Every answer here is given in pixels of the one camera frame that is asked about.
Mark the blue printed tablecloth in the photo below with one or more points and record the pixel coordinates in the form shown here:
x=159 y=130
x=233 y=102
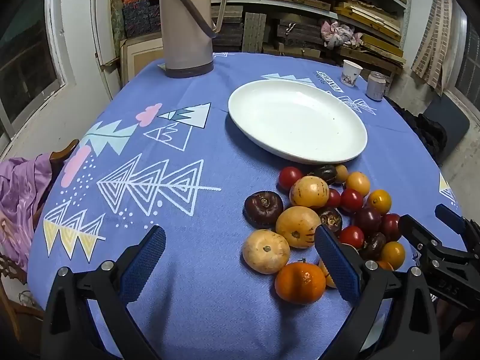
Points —
x=210 y=307

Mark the glass window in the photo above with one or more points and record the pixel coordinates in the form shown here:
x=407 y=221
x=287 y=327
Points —
x=26 y=63

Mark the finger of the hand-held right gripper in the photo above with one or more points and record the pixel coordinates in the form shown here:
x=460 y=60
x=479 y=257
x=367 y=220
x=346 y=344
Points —
x=448 y=215
x=416 y=230

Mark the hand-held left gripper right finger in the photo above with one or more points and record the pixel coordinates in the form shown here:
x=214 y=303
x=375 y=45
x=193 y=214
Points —
x=337 y=262

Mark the brick pattern sheet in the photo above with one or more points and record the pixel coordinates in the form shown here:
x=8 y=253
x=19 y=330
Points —
x=431 y=45

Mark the wooden framed board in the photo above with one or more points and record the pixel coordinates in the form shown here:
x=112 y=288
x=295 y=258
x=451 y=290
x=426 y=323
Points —
x=138 y=56

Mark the white printed paper cup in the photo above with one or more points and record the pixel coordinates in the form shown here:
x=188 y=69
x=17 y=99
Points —
x=350 y=73

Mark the dark brown water chestnut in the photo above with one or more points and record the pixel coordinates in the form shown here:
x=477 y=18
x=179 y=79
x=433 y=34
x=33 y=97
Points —
x=263 y=209
x=324 y=173
x=330 y=219
x=372 y=245

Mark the beige thermos jug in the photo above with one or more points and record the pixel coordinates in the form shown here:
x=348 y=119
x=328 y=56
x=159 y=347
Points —
x=183 y=26

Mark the dark blue cushion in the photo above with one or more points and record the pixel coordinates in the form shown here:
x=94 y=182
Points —
x=450 y=120

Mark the orange mandarin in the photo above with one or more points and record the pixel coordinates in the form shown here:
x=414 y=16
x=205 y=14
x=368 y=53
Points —
x=300 y=283
x=384 y=266

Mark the yellow striped pepino melon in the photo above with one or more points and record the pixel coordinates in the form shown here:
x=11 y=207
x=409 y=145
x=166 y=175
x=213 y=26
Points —
x=323 y=266
x=265 y=251
x=298 y=227
x=309 y=192

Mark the silver drink can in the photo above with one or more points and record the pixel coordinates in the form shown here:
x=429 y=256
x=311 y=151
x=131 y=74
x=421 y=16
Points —
x=375 y=87

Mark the black bag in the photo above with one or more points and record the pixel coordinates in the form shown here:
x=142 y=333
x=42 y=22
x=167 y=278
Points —
x=427 y=131

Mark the white oval plate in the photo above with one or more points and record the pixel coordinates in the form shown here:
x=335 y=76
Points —
x=296 y=120

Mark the purple cloth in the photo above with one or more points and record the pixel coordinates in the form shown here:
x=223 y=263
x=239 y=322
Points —
x=18 y=195

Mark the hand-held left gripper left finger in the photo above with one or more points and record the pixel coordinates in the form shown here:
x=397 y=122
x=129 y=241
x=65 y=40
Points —
x=144 y=262

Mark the small tan round fruit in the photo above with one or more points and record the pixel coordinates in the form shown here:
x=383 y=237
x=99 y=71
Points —
x=341 y=173

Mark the yellow cherry tomato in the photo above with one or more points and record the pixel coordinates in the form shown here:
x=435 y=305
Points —
x=379 y=201
x=392 y=255
x=358 y=183

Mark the pink crumpled cloth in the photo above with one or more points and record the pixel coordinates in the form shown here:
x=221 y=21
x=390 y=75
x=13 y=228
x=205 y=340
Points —
x=337 y=32

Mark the window with metal grille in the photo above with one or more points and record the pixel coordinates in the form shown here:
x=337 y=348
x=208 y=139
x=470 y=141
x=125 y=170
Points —
x=468 y=63

